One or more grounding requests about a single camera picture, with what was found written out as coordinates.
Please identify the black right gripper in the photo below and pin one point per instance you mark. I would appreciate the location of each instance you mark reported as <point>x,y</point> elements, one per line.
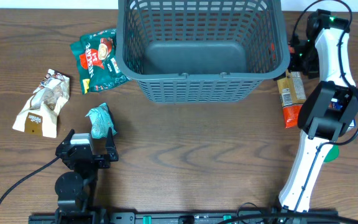
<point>298,52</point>

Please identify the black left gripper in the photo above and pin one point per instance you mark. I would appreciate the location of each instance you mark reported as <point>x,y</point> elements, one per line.
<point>104,162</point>

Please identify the orange tan noodle packet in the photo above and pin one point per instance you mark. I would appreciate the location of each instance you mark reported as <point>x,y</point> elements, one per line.
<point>292,96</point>

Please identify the blue tissue pack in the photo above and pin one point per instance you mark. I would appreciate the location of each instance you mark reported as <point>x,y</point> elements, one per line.
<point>352,124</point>

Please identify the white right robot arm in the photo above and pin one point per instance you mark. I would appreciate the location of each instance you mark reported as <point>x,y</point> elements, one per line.
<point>329,110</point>

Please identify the teal crumpled snack packet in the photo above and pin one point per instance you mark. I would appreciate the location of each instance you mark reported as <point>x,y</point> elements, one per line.
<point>101,121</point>

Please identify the white brown snack bag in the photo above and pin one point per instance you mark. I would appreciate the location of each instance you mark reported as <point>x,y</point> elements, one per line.
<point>39,114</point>

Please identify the green Nescafe coffee bag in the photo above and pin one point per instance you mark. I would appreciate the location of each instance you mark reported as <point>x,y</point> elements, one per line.
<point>95,56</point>

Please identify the green lid jar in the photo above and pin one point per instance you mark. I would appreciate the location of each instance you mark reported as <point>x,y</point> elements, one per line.
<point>332,155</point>

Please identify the grey plastic basket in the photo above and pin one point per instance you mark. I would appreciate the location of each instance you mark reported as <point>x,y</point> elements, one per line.
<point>201,51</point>

